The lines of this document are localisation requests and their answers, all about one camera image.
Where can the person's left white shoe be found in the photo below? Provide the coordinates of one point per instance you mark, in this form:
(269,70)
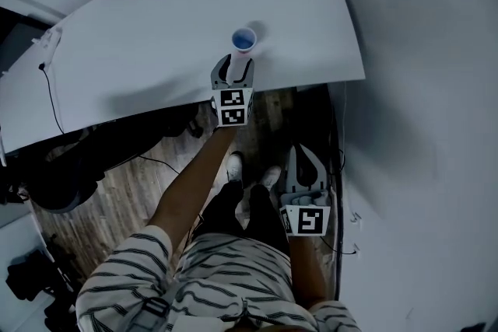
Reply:
(234,166)

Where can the person's white shoe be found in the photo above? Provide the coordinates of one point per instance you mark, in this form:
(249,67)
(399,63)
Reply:
(270,177)
(234,166)

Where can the white wall socket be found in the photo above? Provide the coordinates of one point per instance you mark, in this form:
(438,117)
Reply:
(356,249)
(356,217)

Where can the red plastic cup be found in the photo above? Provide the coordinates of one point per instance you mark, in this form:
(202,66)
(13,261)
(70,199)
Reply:
(244,39)

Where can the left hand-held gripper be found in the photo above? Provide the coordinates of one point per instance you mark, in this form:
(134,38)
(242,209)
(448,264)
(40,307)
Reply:
(233,116)

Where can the black skirting board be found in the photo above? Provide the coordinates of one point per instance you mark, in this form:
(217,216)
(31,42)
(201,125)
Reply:
(337,167)

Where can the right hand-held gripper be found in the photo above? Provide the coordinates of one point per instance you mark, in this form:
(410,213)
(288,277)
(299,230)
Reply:
(307,221)

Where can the person's right forearm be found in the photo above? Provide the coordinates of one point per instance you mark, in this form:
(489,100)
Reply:
(307,268)

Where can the person's black trousers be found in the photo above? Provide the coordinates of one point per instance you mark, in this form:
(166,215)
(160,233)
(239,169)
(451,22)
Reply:
(233,214)

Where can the black office chair with headrest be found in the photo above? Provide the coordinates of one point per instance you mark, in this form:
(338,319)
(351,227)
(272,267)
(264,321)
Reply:
(78,167)

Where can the person's right white shoe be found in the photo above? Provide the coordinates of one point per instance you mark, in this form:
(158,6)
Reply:
(270,177)

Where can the person's left forearm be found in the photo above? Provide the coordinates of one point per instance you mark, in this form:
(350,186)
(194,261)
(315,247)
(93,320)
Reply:
(194,182)

